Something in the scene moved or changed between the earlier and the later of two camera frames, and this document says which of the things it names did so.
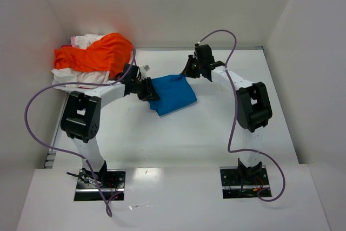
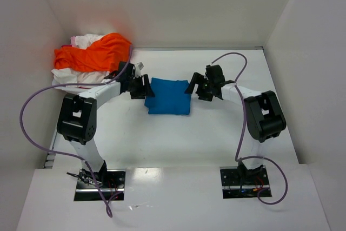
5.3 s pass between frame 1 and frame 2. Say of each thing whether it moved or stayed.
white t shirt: stayed
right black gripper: moved
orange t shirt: stayed
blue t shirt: moved
